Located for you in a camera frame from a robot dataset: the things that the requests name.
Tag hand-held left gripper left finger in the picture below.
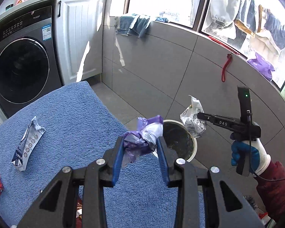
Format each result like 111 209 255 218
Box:
17 136 125 228

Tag yellow brown hanging cloth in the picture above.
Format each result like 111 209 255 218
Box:
234 19 256 37

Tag person's right hand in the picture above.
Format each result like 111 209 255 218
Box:
230 133 271 177

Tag white cabinet door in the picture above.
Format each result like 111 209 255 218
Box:
54 0 109 82

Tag dark blue hanging garment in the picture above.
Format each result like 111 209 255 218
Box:
235 0 260 32

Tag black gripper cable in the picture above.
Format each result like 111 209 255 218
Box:
246 110 285 181

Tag purple windowsill bag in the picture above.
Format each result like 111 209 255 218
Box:
247 52 275 80

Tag person's right forearm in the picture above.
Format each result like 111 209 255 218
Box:
256 160 285 222

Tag dark grey washing machine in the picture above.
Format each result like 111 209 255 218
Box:
0 3 64 119

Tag silver blue printed wrapper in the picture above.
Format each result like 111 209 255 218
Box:
11 116 47 172

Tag blue windowsill towel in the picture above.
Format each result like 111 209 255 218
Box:
114 14 169 39

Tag red white snack packet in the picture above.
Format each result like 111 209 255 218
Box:
75 191 85 228

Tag white printed packet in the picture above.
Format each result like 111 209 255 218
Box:
180 95 207 138

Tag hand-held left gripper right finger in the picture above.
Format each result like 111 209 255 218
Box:
156 135 264 228

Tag red lanyard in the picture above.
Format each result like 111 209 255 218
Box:
221 52 234 82

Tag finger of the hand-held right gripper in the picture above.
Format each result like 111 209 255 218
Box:
197 112 239 126

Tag purple plastic bag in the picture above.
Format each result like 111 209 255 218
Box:
122 115 164 169

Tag grey hanging garment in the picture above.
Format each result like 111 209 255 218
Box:
191 0 205 27

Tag blue terry towel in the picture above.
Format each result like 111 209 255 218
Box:
0 81 206 228

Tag dark hanging jeans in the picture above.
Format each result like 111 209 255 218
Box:
263 9 285 51

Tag round white-rimmed trash bin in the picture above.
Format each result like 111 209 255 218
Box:
154 120 198 162

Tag white hanging garment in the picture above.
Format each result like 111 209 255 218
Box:
209 0 241 33

